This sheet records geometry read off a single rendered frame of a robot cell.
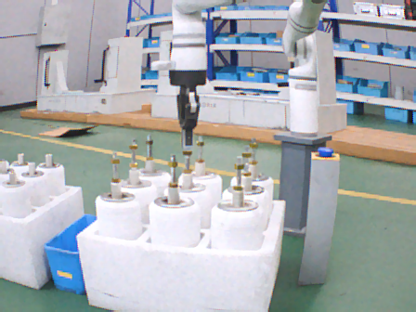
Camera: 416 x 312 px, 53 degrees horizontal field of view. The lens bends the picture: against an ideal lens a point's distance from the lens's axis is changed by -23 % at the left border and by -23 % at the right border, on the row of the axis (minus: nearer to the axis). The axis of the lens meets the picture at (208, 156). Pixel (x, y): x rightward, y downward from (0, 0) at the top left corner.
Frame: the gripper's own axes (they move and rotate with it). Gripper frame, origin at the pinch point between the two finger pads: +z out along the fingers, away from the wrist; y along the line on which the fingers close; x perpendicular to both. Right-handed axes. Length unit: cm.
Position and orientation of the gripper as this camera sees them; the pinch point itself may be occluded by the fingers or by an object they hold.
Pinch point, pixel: (187, 137)
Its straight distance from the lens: 107.0
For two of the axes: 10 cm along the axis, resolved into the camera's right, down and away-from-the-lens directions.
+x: -9.7, 0.3, -2.2
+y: -2.2, -1.7, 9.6
